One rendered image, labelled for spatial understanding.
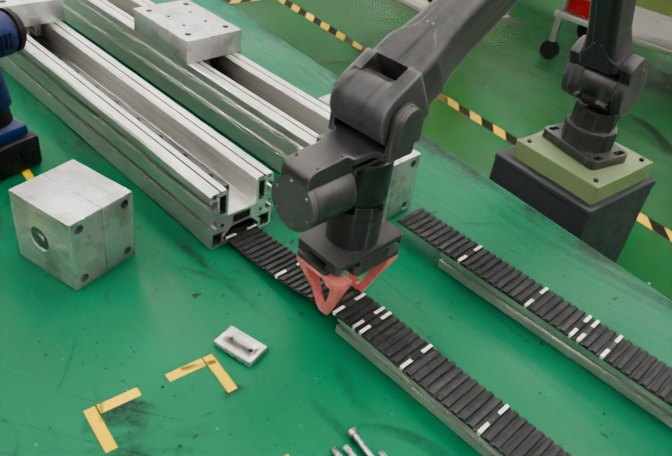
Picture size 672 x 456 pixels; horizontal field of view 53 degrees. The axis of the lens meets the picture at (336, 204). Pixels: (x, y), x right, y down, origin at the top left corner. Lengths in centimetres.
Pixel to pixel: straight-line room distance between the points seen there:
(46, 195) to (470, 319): 51
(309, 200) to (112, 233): 31
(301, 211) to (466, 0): 26
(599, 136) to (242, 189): 59
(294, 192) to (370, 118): 10
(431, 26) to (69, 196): 44
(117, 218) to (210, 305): 15
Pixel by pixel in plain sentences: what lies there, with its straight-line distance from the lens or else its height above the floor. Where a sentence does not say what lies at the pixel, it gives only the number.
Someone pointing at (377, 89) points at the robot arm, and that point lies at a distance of 62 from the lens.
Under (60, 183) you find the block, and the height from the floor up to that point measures 87.
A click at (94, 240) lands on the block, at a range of 82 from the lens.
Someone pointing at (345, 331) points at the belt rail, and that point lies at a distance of 78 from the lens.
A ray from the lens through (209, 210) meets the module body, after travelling 85.
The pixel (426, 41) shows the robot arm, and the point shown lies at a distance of 65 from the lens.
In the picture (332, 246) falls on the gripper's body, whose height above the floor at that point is 90.
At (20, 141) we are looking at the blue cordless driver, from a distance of 103.
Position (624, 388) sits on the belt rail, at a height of 79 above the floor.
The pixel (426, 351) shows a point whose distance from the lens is 75.
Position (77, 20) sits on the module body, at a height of 80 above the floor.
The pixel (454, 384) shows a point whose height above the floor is 81.
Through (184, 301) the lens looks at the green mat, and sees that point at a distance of 81.
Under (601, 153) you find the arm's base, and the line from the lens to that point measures 119.
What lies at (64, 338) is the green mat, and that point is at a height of 78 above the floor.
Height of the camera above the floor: 135
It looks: 35 degrees down
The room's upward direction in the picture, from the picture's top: 9 degrees clockwise
